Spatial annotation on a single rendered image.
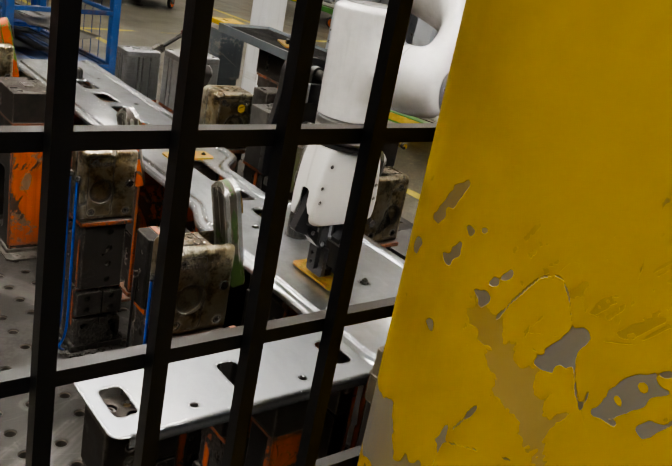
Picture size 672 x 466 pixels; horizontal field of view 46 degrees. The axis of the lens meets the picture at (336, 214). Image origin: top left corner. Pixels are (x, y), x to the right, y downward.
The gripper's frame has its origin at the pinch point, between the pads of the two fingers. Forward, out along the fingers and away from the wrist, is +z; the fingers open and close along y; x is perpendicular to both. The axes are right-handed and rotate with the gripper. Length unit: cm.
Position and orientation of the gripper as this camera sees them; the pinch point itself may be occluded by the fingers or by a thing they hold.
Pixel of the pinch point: (325, 256)
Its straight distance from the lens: 100.2
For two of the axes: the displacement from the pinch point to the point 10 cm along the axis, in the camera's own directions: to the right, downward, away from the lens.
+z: -1.8, 9.2, 3.4
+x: 5.9, 3.8, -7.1
